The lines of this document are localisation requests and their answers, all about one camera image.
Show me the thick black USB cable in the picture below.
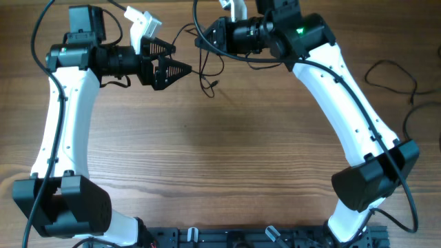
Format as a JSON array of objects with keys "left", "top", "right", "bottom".
[{"left": 402, "top": 101, "right": 441, "bottom": 142}]

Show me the thin black USB cable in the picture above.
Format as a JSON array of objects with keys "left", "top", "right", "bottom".
[{"left": 364, "top": 59, "right": 441, "bottom": 106}]

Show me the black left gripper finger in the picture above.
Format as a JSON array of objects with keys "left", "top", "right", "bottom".
[
  {"left": 153, "top": 56, "right": 192, "bottom": 90},
  {"left": 141, "top": 38, "right": 176, "bottom": 59}
]

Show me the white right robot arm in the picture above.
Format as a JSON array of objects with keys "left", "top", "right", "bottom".
[{"left": 196, "top": 1, "right": 419, "bottom": 247}]

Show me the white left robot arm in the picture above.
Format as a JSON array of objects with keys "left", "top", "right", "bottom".
[{"left": 12, "top": 5, "right": 192, "bottom": 247}]

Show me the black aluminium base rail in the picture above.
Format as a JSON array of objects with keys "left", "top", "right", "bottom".
[{"left": 144, "top": 226, "right": 391, "bottom": 248}]

